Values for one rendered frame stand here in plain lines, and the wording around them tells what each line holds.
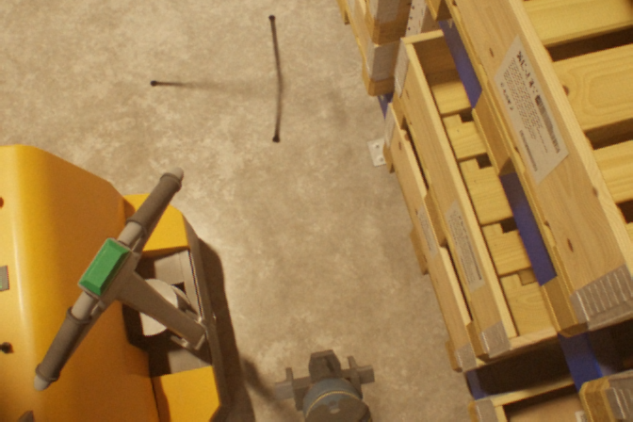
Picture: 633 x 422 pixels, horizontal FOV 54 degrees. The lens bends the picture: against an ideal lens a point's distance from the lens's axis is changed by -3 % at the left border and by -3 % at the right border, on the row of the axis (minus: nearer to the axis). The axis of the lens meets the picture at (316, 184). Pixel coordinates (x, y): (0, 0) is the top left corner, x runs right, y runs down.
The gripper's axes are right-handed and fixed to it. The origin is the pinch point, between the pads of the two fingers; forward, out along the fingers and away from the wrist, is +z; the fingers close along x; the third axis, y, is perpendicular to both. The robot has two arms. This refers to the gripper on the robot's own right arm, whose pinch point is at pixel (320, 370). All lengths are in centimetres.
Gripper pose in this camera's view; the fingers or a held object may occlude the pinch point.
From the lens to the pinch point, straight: 139.6
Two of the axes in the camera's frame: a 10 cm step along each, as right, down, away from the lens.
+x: 9.8, -1.6, 0.9
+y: 1.6, 9.9, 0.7
